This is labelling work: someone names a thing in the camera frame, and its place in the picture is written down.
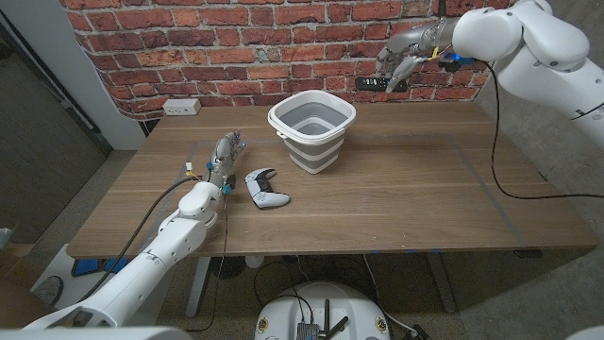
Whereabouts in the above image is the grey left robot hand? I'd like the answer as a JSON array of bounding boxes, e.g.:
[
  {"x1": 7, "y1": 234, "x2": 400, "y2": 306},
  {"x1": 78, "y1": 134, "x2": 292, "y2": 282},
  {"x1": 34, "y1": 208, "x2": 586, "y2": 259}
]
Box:
[{"x1": 207, "y1": 130, "x2": 246, "y2": 190}]

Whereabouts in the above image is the metal table leg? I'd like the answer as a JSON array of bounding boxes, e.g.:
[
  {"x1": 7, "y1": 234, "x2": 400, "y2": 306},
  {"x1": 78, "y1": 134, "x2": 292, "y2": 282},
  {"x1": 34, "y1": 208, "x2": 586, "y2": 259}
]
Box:
[
  {"x1": 424, "y1": 252, "x2": 458, "y2": 315},
  {"x1": 185, "y1": 256, "x2": 212, "y2": 317}
]

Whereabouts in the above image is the red brick printed backdrop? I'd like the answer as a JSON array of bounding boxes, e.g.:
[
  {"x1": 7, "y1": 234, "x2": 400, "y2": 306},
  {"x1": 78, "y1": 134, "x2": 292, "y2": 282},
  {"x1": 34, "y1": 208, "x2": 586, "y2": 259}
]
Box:
[{"x1": 59, "y1": 0, "x2": 528, "y2": 122}]

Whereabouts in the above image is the small grey computer box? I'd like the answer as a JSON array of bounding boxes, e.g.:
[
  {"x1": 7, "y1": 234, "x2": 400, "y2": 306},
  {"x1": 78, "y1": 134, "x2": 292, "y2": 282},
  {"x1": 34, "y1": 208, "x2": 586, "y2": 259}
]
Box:
[{"x1": 295, "y1": 322, "x2": 320, "y2": 340}]

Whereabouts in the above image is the white black game controller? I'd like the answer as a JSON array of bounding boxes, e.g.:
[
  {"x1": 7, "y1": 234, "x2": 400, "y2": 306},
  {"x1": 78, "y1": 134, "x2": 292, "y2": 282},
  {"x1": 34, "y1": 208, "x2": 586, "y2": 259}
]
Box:
[{"x1": 243, "y1": 168, "x2": 292, "y2": 210}]

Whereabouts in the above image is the white floor cable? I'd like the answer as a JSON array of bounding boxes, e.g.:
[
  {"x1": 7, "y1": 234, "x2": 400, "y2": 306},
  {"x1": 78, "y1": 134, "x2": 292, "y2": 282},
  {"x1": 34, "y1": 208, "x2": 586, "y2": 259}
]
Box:
[{"x1": 361, "y1": 254, "x2": 416, "y2": 337}]

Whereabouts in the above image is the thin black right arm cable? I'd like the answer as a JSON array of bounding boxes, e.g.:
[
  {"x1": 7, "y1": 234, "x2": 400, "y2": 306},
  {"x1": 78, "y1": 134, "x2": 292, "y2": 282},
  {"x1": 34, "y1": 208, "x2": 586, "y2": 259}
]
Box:
[{"x1": 484, "y1": 59, "x2": 604, "y2": 200}]

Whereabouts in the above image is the white grey collapsible bucket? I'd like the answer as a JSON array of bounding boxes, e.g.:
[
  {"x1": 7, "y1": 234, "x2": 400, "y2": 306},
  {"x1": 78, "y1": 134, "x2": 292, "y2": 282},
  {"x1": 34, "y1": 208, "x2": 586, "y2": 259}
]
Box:
[{"x1": 267, "y1": 89, "x2": 358, "y2": 175}]

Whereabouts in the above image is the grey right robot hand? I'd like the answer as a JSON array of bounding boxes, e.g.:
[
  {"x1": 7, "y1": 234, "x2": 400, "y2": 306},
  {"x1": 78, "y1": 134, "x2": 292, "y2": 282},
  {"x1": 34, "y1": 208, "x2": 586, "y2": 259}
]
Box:
[{"x1": 376, "y1": 17, "x2": 457, "y2": 94}]

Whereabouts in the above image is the black floor cable loop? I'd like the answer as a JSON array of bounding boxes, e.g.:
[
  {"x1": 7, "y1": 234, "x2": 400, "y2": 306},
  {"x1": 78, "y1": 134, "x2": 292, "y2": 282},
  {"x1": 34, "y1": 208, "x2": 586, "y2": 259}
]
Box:
[{"x1": 252, "y1": 262, "x2": 303, "y2": 311}]

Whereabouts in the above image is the black TV remote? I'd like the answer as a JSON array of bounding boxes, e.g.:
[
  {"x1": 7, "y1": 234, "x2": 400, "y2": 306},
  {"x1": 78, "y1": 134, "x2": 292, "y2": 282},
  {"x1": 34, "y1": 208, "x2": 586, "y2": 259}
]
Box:
[{"x1": 354, "y1": 76, "x2": 408, "y2": 93}]

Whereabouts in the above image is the white power outlet box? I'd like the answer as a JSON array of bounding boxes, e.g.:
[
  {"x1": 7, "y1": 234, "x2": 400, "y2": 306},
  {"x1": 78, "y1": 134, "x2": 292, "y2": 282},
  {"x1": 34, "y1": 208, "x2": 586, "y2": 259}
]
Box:
[{"x1": 162, "y1": 97, "x2": 202, "y2": 117}]

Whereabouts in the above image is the white robot torso base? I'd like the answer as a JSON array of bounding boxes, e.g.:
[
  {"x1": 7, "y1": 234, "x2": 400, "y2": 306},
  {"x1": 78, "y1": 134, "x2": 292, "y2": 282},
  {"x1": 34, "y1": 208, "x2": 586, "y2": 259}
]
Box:
[{"x1": 254, "y1": 281, "x2": 392, "y2": 340}]

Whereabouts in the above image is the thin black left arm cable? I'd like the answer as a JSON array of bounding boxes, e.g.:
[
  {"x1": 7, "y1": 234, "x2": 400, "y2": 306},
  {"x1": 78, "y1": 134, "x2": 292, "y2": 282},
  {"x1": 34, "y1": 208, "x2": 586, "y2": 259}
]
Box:
[{"x1": 183, "y1": 191, "x2": 230, "y2": 333}]

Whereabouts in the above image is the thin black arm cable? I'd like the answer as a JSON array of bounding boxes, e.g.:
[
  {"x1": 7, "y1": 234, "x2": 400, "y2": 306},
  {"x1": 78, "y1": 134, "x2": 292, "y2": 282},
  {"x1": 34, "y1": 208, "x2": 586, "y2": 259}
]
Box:
[
  {"x1": 183, "y1": 191, "x2": 230, "y2": 333},
  {"x1": 484, "y1": 59, "x2": 604, "y2": 200}
]

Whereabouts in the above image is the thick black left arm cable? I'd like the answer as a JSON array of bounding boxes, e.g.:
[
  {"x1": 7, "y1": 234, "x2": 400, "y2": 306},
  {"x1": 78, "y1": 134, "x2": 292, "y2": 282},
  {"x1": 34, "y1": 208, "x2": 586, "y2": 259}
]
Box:
[{"x1": 77, "y1": 177, "x2": 211, "y2": 303}]

